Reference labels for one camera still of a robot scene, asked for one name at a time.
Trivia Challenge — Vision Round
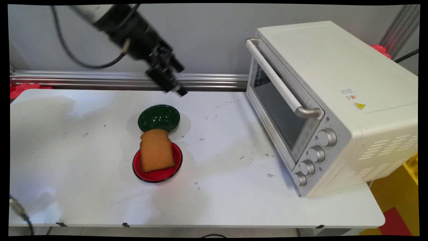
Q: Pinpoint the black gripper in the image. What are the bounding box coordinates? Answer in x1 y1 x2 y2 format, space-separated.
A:
93 4 188 97

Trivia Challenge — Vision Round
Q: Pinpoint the oven door with handle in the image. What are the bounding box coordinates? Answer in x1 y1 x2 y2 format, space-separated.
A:
246 37 325 172

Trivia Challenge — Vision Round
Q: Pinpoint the green bowl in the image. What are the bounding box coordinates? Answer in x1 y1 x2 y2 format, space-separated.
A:
138 104 181 132

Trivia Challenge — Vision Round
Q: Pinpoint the brown bread slice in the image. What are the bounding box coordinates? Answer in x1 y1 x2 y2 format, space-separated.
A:
139 129 175 173

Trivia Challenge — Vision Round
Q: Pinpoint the red plate with black rim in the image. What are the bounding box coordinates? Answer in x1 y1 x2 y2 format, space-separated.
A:
132 141 183 183

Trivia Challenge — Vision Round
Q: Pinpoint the large silver oven knob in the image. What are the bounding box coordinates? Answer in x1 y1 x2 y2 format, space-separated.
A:
317 128 338 147

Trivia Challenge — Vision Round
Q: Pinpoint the white toaster oven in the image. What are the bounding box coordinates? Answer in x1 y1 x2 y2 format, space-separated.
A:
246 21 418 198

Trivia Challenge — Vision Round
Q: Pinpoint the yellow floor mat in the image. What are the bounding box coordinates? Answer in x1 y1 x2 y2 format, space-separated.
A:
359 153 419 236

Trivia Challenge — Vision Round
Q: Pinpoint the red floor mat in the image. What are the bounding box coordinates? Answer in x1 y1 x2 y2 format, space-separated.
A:
379 207 412 236

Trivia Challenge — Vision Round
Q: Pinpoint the aluminium rail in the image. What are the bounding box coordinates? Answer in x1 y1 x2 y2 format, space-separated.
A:
10 70 249 91

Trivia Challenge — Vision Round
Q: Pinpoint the red plastic bracket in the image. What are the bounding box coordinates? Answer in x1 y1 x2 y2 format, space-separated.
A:
10 83 52 99
370 44 392 59

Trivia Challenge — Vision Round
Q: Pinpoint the black cable with metal connector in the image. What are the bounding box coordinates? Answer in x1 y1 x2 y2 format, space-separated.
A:
9 197 34 237

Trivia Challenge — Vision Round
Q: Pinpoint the aluminium frame post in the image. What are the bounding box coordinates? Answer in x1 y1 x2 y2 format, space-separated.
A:
379 5 420 60

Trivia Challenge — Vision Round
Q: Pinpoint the thin black cable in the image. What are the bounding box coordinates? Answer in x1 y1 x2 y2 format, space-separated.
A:
394 49 419 64

